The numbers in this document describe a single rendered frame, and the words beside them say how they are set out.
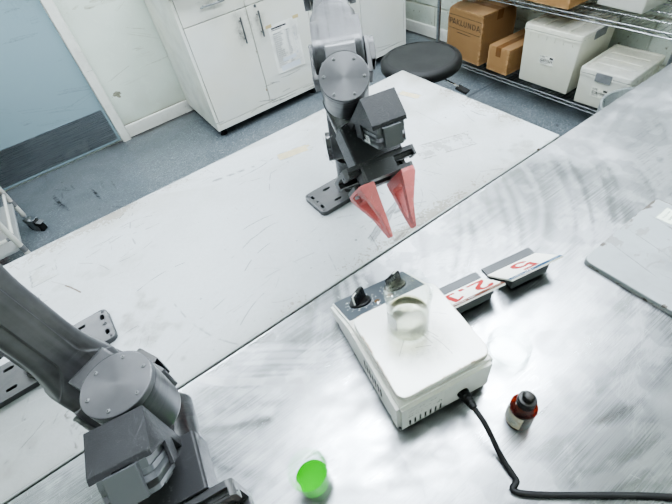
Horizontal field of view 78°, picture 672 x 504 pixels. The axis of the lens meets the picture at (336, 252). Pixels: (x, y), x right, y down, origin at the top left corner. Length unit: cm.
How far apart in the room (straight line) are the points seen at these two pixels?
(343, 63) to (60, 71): 280
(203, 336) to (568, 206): 65
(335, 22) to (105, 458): 54
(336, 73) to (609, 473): 53
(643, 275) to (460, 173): 35
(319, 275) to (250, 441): 27
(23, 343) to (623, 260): 74
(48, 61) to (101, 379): 289
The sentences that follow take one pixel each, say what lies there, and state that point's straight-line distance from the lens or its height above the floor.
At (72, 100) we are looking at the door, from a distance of 327.
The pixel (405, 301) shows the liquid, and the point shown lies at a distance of 50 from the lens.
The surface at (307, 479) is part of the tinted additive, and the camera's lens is 53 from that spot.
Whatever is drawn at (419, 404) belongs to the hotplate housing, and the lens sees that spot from 50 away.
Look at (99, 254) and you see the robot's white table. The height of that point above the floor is 90.
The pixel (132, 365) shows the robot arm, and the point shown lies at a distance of 39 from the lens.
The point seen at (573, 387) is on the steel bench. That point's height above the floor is 90.
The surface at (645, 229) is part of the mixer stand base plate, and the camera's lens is 81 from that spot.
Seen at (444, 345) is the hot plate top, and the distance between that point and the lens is 51.
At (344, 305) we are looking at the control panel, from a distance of 60.
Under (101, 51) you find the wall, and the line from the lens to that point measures 324.
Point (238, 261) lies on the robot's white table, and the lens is 76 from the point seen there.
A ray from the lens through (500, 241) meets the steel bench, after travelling 74.
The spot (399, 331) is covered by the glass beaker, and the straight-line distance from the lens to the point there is 48.
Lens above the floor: 143
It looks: 47 degrees down
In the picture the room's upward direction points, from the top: 11 degrees counter-clockwise
